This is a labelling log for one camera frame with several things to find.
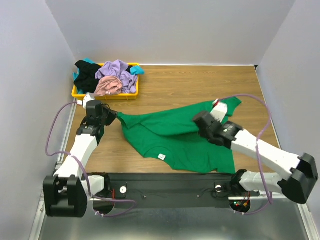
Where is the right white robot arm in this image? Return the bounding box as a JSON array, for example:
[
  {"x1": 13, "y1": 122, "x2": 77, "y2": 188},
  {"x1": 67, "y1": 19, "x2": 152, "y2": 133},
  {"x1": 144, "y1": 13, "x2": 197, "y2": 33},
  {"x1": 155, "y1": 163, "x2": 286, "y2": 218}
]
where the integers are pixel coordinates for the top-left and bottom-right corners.
[{"x1": 192, "y1": 111, "x2": 319, "y2": 204}]

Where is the pink t-shirt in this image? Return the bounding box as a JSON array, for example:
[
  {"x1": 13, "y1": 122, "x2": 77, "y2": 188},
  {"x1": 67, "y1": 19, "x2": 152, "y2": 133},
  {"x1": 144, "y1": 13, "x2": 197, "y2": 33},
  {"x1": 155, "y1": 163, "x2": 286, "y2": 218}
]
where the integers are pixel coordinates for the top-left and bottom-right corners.
[{"x1": 93, "y1": 76, "x2": 123, "y2": 96}]

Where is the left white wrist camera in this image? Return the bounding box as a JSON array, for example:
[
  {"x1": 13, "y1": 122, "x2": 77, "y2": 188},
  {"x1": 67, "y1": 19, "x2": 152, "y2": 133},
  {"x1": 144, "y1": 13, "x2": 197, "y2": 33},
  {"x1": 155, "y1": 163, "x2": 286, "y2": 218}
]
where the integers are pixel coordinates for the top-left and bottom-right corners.
[{"x1": 76, "y1": 93, "x2": 96, "y2": 109}]

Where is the lavender t-shirt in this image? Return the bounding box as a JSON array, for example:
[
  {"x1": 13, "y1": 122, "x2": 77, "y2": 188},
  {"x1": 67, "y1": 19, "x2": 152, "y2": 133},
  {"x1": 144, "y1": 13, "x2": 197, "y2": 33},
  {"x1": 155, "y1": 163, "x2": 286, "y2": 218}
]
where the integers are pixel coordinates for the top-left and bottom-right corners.
[{"x1": 95, "y1": 59, "x2": 140, "y2": 94}]

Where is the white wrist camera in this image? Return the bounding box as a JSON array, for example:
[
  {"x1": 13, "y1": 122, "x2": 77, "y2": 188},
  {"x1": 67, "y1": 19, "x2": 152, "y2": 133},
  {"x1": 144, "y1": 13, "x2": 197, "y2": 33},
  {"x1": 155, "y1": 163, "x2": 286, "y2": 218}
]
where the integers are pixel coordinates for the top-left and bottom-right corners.
[
  {"x1": 210, "y1": 99, "x2": 228, "y2": 123},
  {"x1": 76, "y1": 93, "x2": 96, "y2": 109}
]

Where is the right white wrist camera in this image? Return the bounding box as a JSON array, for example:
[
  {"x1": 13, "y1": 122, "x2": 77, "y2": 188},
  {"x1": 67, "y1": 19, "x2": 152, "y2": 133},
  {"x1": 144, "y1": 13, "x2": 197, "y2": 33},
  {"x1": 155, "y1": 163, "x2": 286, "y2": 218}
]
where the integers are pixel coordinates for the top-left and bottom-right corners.
[{"x1": 210, "y1": 99, "x2": 228, "y2": 123}]

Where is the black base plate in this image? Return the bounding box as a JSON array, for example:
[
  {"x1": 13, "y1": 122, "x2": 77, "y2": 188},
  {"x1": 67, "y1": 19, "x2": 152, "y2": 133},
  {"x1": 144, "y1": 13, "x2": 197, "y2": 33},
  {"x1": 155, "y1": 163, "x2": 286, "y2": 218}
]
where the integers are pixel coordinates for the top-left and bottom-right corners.
[{"x1": 89, "y1": 172, "x2": 259, "y2": 214}]

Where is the green t-shirt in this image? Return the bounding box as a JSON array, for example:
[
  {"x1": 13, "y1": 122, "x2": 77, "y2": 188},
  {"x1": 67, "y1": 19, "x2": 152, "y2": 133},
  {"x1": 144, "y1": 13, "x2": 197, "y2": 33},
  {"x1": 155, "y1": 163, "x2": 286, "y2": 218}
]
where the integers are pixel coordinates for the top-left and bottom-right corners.
[{"x1": 117, "y1": 101, "x2": 236, "y2": 174}]

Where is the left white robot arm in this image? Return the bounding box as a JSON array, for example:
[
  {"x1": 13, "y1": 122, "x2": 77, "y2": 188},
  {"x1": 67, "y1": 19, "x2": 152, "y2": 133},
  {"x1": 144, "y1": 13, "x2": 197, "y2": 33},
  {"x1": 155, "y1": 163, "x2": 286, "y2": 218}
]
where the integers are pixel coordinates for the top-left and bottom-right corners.
[{"x1": 43, "y1": 99, "x2": 117, "y2": 218}]

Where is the black t-shirt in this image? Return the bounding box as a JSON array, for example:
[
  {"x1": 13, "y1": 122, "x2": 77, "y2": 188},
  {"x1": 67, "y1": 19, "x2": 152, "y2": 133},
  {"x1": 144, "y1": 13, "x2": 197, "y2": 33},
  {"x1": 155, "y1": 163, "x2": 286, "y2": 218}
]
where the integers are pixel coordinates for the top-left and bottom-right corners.
[{"x1": 74, "y1": 60, "x2": 101, "y2": 94}]

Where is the yellow plastic bin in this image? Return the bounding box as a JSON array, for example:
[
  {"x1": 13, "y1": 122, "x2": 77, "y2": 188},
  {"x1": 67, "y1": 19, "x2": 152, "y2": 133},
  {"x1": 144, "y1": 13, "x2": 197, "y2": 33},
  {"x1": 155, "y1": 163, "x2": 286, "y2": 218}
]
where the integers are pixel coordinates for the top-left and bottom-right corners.
[{"x1": 71, "y1": 62, "x2": 140, "y2": 101}]

